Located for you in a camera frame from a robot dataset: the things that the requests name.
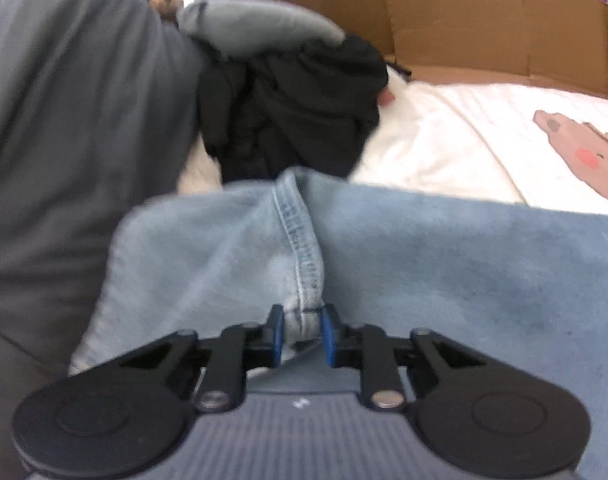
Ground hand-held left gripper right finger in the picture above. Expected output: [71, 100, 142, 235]
[321, 304, 490, 411]

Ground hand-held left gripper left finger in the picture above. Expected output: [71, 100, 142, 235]
[118, 304, 286, 413]

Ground blue denim jeans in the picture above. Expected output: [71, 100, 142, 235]
[68, 166, 608, 480]

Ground black garment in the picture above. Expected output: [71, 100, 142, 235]
[198, 34, 390, 184]

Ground white printed bedsheet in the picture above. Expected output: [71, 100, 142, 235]
[176, 77, 608, 218]

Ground dark grey garment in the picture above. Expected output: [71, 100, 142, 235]
[0, 0, 212, 381]

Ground light grey garment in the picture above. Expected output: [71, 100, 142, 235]
[176, 0, 346, 57]

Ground brown cardboard box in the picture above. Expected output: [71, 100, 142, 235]
[244, 0, 608, 102]

